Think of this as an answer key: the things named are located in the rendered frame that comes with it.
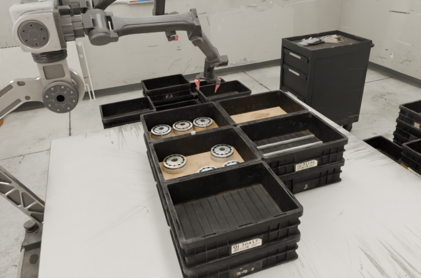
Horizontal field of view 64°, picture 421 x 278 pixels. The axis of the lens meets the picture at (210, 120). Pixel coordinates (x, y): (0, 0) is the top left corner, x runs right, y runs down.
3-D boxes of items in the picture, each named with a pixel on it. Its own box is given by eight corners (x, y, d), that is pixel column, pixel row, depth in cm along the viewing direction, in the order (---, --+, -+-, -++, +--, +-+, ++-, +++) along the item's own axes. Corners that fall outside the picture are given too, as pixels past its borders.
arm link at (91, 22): (75, 14, 114) (78, 29, 113) (106, 11, 117) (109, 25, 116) (79, 28, 123) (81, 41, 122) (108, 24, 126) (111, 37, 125)
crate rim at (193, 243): (182, 251, 97) (181, 245, 96) (162, 188, 122) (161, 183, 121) (305, 215, 107) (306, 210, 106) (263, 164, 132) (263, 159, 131)
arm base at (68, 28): (62, 44, 120) (53, 9, 115) (86, 41, 123) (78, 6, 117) (61, 50, 113) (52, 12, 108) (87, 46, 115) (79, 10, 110)
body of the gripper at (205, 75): (200, 74, 192) (200, 62, 188) (217, 77, 192) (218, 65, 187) (198, 80, 187) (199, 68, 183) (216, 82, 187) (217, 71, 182)
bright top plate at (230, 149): (213, 158, 146) (213, 157, 146) (208, 146, 155) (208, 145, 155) (236, 154, 148) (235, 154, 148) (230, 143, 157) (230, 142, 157)
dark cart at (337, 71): (302, 147, 308) (311, 50, 266) (277, 126, 346) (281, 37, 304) (356, 133, 325) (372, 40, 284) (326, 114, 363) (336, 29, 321)
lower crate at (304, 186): (262, 205, 142) (262, 182, 136) (235, 166, 167) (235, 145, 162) (343, 183, 152) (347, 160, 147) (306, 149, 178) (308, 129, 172)
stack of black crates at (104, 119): (113, 171, 264) (101, 121, 243) (109, 153, 289) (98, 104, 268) (163, 159, 275) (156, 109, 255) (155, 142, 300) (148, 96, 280)
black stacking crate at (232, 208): (185, 273, 101) (181, 246, 96) (165, 209, 127) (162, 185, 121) (302, 237, 111) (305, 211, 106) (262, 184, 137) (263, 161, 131)
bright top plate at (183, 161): (165, 171, 140) (165, 169, 140) (160, 158, 149) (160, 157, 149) (189, 165, 143) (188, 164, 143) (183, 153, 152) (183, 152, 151)
